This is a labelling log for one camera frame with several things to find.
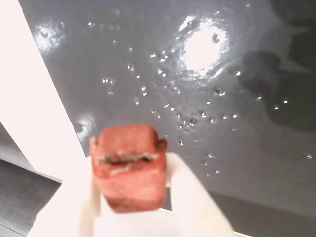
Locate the red foam cube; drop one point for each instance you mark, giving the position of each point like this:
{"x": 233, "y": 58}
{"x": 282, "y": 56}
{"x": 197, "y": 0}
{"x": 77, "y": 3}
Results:
{"x": 128, "y": 170}

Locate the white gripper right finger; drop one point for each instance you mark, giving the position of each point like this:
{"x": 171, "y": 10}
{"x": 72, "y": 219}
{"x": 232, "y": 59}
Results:
{"x": 192, "y": 205}

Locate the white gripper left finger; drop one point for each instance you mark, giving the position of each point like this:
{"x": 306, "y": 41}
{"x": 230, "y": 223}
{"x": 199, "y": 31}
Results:
{"x": 71, "y": 212}

